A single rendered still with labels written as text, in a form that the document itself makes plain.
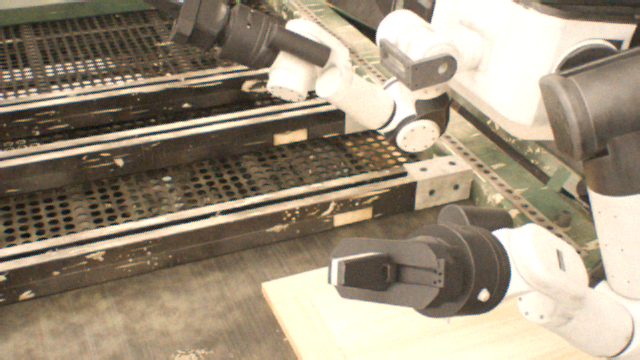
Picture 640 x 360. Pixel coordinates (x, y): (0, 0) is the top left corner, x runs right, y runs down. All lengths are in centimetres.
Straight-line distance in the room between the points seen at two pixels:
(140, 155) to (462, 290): 105
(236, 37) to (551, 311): 63
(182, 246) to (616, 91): 80
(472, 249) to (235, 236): 75
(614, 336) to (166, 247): 76
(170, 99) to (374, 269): 129
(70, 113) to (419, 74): 107
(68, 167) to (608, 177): 108
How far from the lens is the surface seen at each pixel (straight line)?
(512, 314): 135
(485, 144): 173
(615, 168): 93
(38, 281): 140
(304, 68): 127
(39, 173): 167
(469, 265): 74
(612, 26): 101
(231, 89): 194
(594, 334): 96
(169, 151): 169
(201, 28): 123
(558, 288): 84
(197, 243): 142
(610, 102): 90
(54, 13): 254
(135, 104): 189
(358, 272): 66
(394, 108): 141
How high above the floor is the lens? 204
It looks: 35 degrees down
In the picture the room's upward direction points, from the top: 69 degrees counter-clockwise
